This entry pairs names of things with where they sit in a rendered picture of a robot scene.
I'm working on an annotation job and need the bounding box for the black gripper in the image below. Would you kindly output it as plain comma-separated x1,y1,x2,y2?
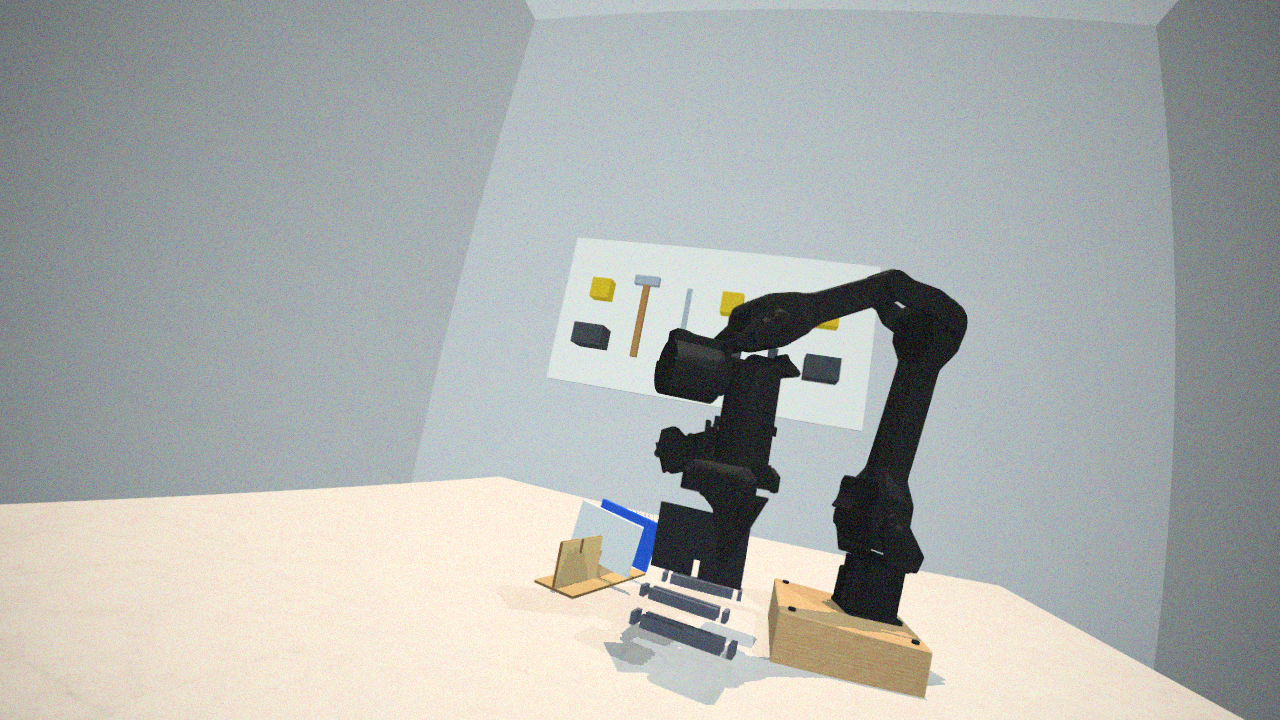
681,407,780,562

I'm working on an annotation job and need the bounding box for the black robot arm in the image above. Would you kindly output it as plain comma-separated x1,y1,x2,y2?
654,269,968,626

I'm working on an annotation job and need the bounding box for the blue board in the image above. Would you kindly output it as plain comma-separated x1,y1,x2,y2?
602,498,658,573

